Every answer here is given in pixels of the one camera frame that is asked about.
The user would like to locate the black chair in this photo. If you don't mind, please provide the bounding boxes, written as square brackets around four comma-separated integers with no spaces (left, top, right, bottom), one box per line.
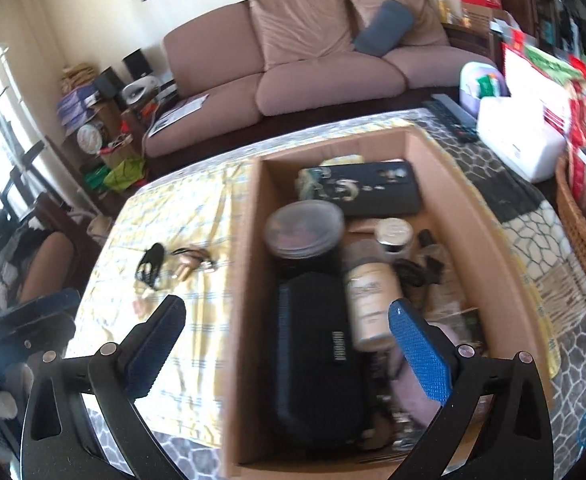
[0,142,51,221]

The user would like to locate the wooden figure keychain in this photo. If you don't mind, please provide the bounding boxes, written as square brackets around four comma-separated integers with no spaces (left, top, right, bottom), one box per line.
[170,244,219,281]

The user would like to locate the pile of colourful packages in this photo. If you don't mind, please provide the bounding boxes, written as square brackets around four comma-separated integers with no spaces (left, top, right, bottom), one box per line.
[523,30,586,161]

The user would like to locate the grey stone-pattern blanket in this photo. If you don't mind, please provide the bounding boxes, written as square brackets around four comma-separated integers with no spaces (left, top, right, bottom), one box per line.
[408,107,586,480]

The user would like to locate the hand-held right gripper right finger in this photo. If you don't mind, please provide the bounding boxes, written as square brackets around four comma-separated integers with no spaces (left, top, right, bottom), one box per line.
[388,299,556,480]

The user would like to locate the beige bottle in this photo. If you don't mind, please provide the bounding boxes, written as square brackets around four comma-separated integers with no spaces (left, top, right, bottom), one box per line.
[343,240,404,353]

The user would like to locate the black remote control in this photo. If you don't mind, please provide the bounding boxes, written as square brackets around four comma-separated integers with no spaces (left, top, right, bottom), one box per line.
[421,94,478,142]

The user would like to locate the small silver round tin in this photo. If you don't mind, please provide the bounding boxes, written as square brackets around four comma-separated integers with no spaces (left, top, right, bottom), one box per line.
[375,217,415,256]

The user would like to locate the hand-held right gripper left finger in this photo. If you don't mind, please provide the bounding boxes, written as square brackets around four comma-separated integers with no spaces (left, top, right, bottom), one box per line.
[20,295,189,480]

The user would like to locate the wicker basket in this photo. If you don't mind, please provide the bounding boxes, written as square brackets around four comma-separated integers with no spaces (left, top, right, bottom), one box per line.
[555,150,586,313]

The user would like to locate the green plastic bag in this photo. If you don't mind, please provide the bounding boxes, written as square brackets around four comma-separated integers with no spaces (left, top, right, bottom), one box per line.
[104,157,146,192]

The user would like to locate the black speaker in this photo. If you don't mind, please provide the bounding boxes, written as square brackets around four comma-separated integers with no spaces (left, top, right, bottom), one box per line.
[96,72,124,101]
[123,50,156,78]

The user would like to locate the blue cushion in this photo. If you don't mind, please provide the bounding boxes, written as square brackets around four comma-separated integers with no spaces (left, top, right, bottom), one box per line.
[354,0,415,56]

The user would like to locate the white round-top device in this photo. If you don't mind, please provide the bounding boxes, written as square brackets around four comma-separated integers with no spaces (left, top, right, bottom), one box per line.
[123,77,161,106]

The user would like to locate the purple boxes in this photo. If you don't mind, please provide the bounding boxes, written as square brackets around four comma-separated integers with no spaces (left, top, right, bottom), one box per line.
[57,87,99,126]

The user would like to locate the pale green packet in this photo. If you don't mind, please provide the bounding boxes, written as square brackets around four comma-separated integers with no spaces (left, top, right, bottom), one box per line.
[298,157,364,201]

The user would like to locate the person's bare knee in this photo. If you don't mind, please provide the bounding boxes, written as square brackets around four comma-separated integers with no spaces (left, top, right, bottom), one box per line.
[20,232,77,307]

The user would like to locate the cardboard box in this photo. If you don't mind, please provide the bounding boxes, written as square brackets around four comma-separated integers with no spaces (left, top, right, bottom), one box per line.
[220,126,556,480]

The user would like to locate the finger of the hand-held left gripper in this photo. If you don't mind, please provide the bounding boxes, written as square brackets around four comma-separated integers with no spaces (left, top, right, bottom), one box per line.
[0,287,81,322]
[0,312,77,361]

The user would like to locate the yellow plaid tablecloth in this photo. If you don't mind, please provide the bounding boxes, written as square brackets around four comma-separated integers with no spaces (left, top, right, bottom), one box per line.
[68,117,424,448]

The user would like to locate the black hair claw clip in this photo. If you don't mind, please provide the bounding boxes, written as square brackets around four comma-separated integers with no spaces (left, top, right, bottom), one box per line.
[136,242,166,288]

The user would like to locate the black round container clear lid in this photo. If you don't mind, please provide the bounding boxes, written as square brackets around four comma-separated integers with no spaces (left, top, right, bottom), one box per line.
[264,200,346,281]

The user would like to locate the lavender plastic bin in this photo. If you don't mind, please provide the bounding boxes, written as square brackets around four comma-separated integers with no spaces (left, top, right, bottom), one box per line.
[460,61,511,111]

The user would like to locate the mauve cloth pouch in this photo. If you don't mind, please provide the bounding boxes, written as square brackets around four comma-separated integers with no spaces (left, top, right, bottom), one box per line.
[388,325,466,431]

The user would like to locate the white package with red print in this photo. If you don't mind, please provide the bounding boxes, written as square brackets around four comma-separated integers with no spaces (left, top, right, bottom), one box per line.
[502,42,574,133]

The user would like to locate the black cable bundle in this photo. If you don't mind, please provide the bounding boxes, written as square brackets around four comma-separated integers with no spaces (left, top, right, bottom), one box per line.
[395,230,448,286]

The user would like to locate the white plastic box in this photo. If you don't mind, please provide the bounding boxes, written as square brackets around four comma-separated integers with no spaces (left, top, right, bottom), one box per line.
[477,95,568,183]

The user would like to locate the dark wooden cabinet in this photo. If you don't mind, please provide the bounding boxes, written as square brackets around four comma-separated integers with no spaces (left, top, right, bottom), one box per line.
[488,0,558,51]

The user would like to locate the clear plastic bag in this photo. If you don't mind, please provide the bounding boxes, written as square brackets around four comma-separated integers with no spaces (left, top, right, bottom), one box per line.
[423,280,484,341]

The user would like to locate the white paper sheet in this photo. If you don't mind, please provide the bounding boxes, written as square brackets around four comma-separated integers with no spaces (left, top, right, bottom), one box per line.
[148,94,209,136]

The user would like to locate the clear case with pink sponge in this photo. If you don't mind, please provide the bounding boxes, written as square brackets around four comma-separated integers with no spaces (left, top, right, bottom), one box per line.
[132,292,163,318]

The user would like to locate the mauve sofa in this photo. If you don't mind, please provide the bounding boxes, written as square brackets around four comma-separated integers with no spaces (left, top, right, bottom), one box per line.
[143,0,466,158]

